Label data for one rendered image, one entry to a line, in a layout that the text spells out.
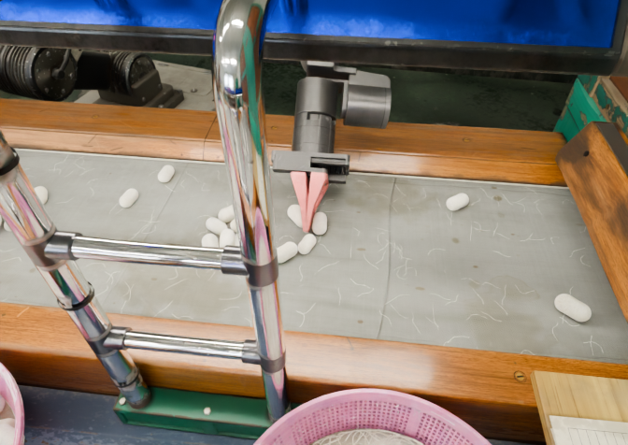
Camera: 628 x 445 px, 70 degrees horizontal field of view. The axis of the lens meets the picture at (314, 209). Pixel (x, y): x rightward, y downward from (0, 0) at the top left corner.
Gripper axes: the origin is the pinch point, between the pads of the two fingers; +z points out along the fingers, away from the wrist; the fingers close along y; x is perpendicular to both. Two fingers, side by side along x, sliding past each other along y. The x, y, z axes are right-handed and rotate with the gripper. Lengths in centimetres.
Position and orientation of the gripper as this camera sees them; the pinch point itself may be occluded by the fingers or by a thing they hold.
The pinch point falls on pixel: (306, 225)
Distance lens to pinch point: 59.7
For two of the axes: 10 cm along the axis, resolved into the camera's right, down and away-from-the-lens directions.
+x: 0.6, 1.4, 9.9
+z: -0.8, 9.9, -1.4
